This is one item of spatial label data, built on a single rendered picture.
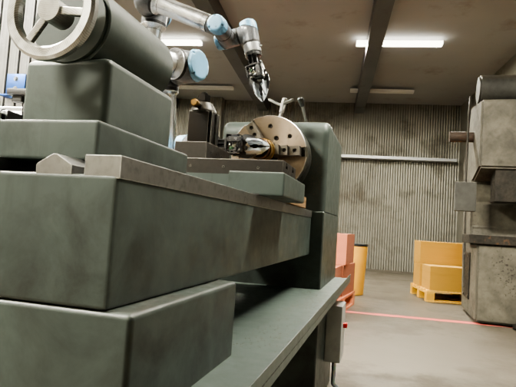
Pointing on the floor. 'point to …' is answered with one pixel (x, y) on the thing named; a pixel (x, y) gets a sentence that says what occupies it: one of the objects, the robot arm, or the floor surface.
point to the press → (489, 203)
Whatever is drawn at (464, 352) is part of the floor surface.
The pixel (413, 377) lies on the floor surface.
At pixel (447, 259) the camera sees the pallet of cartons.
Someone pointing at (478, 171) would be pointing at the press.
